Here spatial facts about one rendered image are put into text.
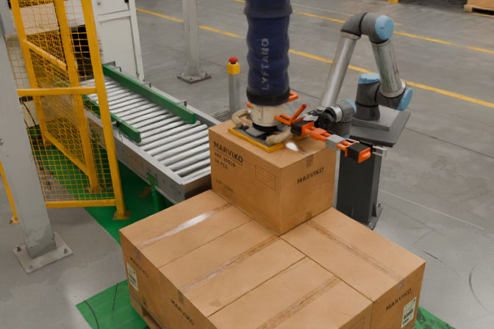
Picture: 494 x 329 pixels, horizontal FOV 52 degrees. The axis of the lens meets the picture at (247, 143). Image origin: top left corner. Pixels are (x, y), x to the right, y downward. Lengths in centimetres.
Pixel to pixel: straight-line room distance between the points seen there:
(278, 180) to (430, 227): 159
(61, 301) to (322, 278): 160
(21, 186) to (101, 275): 73
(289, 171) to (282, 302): 61
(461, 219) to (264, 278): 191
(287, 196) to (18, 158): 162
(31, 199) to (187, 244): 119
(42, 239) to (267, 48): 197
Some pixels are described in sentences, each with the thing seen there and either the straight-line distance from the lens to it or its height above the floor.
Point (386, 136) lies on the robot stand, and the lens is 322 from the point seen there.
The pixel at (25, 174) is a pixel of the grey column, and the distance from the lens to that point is 332.
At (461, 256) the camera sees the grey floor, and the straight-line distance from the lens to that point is 358.
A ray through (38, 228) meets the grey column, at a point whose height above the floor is 23.
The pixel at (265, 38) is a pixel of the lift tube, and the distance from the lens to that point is 245.
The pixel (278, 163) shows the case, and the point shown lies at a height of 94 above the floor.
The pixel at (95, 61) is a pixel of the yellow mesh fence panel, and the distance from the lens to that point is 331.
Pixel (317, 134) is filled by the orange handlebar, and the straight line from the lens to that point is 242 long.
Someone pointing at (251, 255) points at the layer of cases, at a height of 54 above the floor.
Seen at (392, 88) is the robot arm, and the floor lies 106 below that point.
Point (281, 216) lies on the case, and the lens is 257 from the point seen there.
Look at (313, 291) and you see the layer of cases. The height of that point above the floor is 54.
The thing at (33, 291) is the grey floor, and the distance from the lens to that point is 342.
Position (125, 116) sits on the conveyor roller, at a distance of 406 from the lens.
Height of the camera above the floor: 217
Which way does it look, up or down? 28 degrees down
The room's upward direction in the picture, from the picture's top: 1 degrees counter-clockwise
